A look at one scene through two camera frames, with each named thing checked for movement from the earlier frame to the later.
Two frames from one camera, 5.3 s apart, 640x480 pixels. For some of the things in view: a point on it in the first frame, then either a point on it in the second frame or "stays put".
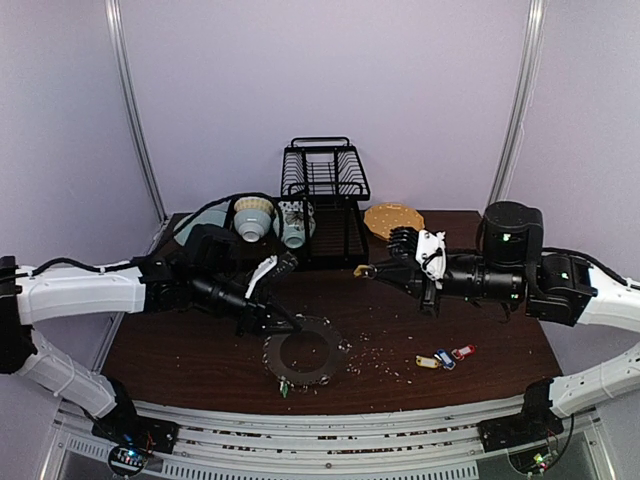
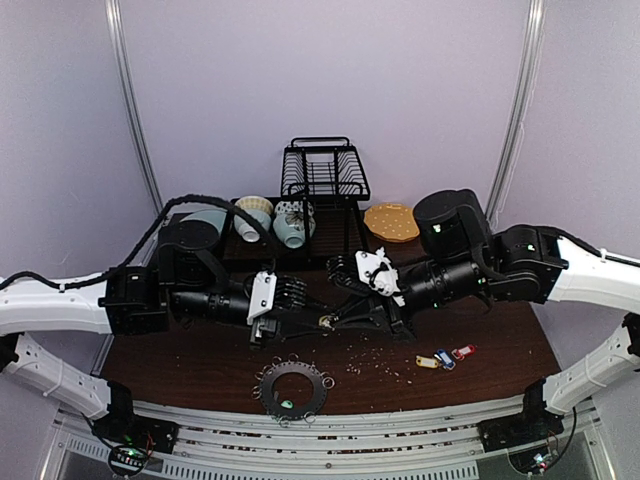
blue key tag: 447,362 stays put
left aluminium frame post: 116,28 stays put
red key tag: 462,352 stays put
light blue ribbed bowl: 252,224 stays put
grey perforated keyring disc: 273,359 -> 298,413
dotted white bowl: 295,206 stays put
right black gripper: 420,282 -> 395,315
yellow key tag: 358,269 -> 324,322
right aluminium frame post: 533,46 stays put
